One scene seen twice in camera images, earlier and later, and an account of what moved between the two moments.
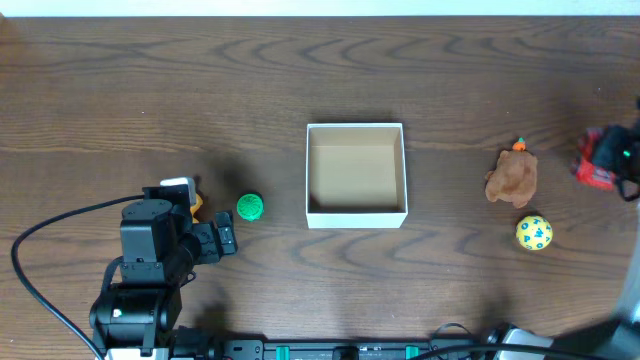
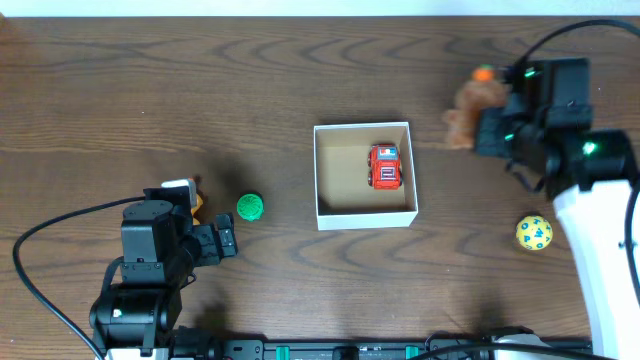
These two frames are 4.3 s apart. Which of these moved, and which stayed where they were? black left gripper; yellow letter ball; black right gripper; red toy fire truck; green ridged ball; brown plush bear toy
Moved: black right gripper; brown plush bear toy; red toy fire truck
Stayed: green ridged ball; black left gripper; yellow letter ball
